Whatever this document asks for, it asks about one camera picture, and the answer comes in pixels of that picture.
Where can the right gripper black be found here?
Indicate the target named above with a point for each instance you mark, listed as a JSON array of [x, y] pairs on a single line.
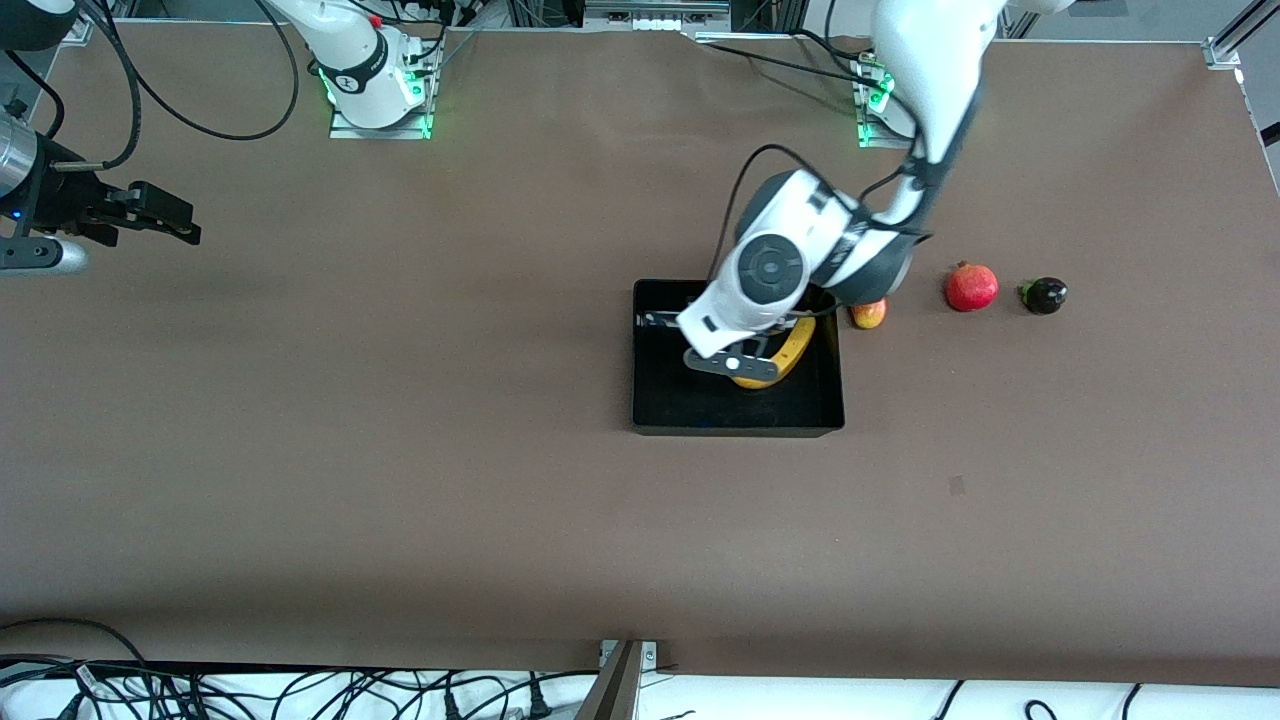
[[62, 199]]

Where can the yellow banana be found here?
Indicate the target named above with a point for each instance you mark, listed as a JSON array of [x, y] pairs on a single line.
[[795, 350]]

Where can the black rectangular plastic box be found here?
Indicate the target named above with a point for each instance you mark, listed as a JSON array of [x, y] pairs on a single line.
[[700, 410]]

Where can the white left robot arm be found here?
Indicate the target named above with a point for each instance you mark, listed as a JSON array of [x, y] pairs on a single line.
[[930, 70]]

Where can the grey metal equipment box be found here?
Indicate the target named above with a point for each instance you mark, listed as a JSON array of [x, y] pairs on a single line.
[[655, 12]]

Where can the red yellow mango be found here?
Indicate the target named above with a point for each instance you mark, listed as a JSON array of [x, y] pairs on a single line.
[[868, 315]]

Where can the red pomegranate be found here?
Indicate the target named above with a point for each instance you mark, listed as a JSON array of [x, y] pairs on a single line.
[[972, 288]]

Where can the dark purple mangosteen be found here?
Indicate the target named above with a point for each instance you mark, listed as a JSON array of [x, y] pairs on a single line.
[[1046, 296]]

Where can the aluminium profile bar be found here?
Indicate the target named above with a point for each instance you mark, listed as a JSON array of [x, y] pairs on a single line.
[[612, 690]]

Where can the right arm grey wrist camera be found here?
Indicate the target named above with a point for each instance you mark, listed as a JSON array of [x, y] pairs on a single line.
[[45, 257]]

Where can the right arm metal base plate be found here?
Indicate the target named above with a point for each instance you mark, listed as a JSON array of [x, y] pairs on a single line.
[[345, 131]]

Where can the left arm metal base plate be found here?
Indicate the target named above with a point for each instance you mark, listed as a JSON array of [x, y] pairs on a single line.
[[868, 140]]

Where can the metal corner bracket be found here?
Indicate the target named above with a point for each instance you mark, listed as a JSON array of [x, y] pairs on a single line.
[[1222, 52]]

